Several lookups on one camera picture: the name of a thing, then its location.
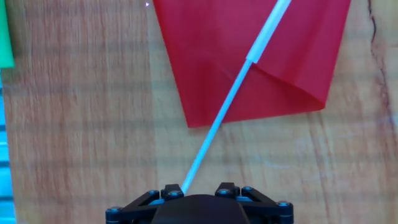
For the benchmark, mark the wood-grain vinyl mat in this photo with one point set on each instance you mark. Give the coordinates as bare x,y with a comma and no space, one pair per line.
93,124

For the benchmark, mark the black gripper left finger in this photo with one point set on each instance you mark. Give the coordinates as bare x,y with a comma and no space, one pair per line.
140,207

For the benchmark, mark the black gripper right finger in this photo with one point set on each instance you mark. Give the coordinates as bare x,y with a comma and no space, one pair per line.
267,208

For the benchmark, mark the red flag with white stick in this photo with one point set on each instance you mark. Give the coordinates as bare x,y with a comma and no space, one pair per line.
211,46

